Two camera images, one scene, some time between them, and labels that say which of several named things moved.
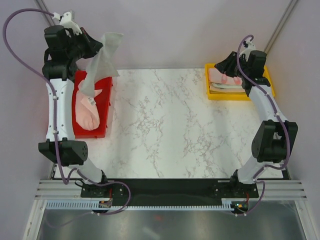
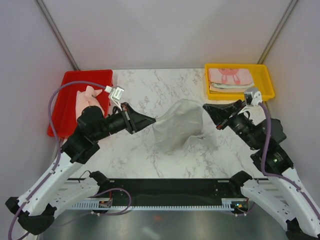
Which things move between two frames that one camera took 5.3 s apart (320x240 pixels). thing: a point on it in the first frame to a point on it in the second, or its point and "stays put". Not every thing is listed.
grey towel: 103,64 to 181,122
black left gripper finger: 89,47 to 140,121
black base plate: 126,192 stays put
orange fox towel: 214,90 stays put
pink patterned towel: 216,77 stays put
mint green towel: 227,85 stays put
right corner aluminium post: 290,8 stays put
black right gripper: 226,65 to 220,112
